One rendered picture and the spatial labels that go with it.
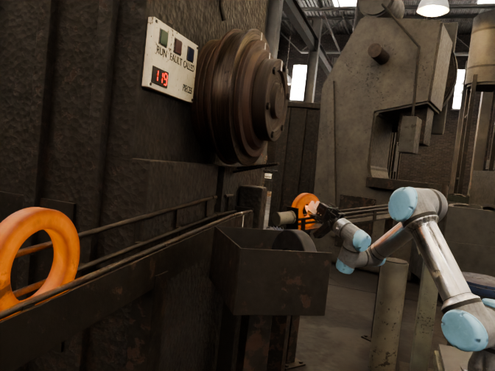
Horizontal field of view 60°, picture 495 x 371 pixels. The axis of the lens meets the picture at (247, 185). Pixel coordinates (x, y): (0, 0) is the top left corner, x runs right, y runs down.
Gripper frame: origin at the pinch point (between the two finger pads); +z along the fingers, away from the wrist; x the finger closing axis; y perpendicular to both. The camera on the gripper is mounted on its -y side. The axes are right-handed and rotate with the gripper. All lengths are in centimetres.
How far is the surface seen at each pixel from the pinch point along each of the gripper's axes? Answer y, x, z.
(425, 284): -16, -44, -42
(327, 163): -23, -170, 154
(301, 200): 3.8, 5.1, 0.0
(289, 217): -3.0, 12.3, -3.4
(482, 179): -7, -389, 114
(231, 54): 56, 65, -9
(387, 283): -20.6, -30.6, -32.9
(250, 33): 64, 56, -3
